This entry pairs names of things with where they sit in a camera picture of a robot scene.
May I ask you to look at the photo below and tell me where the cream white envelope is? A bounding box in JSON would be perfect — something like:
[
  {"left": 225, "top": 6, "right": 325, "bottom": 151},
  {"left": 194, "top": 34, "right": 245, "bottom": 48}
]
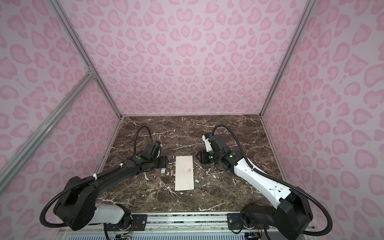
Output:
[{"left": 175, "top": 156, "right": 195, "bottom": 191}]

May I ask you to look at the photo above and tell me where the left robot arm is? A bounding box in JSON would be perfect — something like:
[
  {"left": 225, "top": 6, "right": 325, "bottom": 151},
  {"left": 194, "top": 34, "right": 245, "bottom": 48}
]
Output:
[{"left": 53, "top": 141, "right": 168, "bottom": 231}]

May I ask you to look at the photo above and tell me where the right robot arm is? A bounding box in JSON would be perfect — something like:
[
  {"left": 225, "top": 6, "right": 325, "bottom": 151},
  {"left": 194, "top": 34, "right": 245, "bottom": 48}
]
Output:
[{"left": 197, "top": 133, "right": 313, "bottom": 240}]

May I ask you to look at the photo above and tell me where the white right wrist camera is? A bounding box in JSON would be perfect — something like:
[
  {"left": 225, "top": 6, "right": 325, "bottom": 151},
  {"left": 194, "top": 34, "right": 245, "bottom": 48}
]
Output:
[{"left": 202, "top": 133, "right": 213, "bottom": 153}]

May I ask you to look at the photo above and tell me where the black right corrugated cable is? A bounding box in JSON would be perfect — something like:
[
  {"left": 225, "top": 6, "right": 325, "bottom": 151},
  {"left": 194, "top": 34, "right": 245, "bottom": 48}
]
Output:
[{"left": 211, "top": 124, "right": 333, "bottom": 237}]

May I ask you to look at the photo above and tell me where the metal base rail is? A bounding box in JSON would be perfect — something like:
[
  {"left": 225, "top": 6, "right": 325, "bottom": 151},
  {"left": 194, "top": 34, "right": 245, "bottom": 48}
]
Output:
[{"left": 56, "top": 211, "right": 319, "bottom": 240}]

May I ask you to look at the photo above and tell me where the aluminium diagonal frame bar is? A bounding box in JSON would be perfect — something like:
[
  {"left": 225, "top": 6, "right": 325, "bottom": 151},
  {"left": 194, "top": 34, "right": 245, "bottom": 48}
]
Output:
[{"left": 1, "top": 71, "right": 95, "bottom": 193}]

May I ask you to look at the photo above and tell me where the aluminium corner frame post left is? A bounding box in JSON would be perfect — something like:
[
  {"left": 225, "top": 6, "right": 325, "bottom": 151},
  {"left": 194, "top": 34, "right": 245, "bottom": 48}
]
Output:
[{"left": 47, "top": 0, "right": 123, "bottom": 120}]

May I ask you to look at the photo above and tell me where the aluminium corner frame post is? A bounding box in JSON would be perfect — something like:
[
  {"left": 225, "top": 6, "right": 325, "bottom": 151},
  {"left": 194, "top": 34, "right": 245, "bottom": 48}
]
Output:
[
  {"left": 47, "top": 0, "right": 123, "bottom": 120},
  {"left": 259, "top": 0, "right": 318, "bottom": 119}
]

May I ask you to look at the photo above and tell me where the aluminium corner frame post right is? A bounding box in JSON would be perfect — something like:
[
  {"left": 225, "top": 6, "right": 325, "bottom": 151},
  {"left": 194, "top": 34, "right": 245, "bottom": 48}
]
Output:
[{"left": 259, "top": 0, "right": 318, "bottom": 119}]

